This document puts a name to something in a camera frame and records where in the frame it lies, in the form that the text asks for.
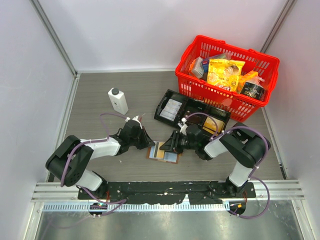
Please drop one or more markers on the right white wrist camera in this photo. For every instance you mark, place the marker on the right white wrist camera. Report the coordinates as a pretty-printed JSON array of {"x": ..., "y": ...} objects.
[{"x": 183, "y": 125}]

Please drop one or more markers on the grey carton box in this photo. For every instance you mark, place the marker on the grey carton box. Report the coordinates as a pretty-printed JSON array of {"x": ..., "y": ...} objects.
[{"x": 196, "y": 68}]

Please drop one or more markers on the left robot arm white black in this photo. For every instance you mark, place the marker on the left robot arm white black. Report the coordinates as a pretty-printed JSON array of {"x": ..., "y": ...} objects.
[{"x": 69, "y": 161}]

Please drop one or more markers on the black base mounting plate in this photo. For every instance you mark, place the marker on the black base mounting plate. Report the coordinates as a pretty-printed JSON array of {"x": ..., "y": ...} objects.
[{"x": 166, "y": 192}]

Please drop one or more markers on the white cards stack in tray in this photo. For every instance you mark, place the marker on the white cards stack in tray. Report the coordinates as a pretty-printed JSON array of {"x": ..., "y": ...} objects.
[{"x": 171, "y": 109}]

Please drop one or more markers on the yellow cards stack in tray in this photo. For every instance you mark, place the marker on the yellow cards stack in tray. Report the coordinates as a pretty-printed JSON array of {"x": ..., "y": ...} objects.
[{"x": 213, "y": 126}]

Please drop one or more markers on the orange snack packet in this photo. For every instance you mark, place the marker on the orange snack packet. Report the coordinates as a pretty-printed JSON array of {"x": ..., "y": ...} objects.
[{"x": 243, "y": 78}]

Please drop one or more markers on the black round can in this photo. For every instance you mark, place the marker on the black round can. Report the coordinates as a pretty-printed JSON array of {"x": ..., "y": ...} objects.
[{"x": 252, "y": 90}]

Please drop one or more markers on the brown leather card holder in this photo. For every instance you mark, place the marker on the brown leather card holder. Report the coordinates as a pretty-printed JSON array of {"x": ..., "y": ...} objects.
[{"x": 155, "y": 159}]

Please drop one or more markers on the brown cards stack in tray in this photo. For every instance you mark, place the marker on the brown cards stack in tray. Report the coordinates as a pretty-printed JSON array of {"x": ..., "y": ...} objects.
[{"x": 197, "y": 119}]

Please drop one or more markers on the red plastic shopping basket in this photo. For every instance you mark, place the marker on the red plastic shopping basket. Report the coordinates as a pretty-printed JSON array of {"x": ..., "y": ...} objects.
[{"x": 239, "y": 106}]

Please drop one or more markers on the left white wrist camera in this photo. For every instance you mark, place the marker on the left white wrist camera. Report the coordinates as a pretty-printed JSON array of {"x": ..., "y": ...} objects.
[{"x": 137, "y": 118}]

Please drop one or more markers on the white slotted cable duct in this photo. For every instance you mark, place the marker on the white slotted cable duct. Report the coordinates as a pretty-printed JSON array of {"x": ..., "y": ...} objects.
[{"x": 91, "y": 206}]

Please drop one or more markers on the card with black stripe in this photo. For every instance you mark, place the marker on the card with black stripe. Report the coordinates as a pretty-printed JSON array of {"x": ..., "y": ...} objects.
[{"x": 155, "y": 151}]

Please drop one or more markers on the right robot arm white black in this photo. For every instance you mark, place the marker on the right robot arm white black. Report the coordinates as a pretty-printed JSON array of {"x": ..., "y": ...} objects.
[{"x": 248, "y": 146}]

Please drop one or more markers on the white bottle grey cap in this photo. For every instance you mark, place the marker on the white bottle grey cap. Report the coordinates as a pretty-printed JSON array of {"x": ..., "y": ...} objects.
[{"x": 118, "y": 100}]

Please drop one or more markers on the yellow snack bag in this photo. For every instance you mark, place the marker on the yellow snack bag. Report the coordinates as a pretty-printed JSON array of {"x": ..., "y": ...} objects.
[{"x": 224, "y": 73}]

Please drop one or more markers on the black compartment tray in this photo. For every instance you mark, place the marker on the black compartment tray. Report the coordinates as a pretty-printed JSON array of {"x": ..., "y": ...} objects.
[{"x": 192, "y": 105}]

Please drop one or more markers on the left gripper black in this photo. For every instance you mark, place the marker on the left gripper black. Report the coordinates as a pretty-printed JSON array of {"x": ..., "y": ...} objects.
[{"x": 147, "y": 141}]

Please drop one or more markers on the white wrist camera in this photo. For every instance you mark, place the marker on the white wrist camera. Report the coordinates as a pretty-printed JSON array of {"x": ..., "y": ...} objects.
[
  {"x": 137, "y": 118},
  {"x": 183, "y": 125}
]

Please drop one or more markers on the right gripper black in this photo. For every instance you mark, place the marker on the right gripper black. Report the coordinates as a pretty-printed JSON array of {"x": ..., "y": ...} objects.
[{"x": 172, "y": 143}]

